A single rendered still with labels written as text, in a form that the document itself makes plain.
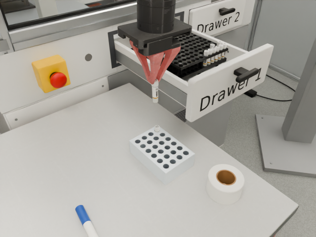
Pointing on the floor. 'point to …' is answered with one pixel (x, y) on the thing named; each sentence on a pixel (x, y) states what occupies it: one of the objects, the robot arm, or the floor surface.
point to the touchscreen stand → (292, 130)
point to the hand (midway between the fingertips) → (153, 77)
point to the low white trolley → (122, 177)
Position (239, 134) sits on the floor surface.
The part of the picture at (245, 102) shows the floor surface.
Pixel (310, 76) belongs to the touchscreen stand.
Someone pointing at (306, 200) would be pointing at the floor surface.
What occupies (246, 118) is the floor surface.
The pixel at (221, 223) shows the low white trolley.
